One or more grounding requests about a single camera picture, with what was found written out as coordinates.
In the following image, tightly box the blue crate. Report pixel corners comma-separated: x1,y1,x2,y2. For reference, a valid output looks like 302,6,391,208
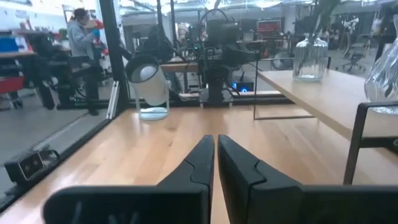
0,37,19,52

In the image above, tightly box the black table-level camera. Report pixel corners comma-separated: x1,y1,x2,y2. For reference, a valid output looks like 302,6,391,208
4,151,60,184

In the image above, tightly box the diamond-patterned glass vase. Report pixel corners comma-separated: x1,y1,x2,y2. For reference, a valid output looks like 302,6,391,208
363,14,398,116

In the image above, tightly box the black office chair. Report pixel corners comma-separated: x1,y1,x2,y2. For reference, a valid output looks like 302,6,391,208
29,34,103,110

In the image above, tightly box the white strip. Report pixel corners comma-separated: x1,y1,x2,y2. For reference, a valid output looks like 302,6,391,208
106,80,121,121

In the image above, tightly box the wooden shelf with black legs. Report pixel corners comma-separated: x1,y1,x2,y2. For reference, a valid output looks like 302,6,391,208
253,57,398,186

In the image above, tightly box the black box with blue light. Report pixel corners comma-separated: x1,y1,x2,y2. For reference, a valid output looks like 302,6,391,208
231,81,254,93

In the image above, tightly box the red cart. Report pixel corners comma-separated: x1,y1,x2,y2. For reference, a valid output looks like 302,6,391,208
0,76,25,108

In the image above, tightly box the person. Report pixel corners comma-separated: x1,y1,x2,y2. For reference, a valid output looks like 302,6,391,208
67,7,105,116

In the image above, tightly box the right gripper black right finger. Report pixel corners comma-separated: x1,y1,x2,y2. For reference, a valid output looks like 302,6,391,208
217,134,302,224

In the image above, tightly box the red screen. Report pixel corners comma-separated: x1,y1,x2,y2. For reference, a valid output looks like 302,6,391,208
256,19,282,34

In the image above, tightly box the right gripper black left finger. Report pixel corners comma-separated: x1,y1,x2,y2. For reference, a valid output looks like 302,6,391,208
157,134,215,224

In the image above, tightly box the ribbed round glass vase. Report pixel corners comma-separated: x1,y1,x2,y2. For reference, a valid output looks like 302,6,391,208
292,34,330,82

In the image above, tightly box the white spot lamp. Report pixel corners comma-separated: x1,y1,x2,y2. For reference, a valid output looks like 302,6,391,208
124,54,171,121

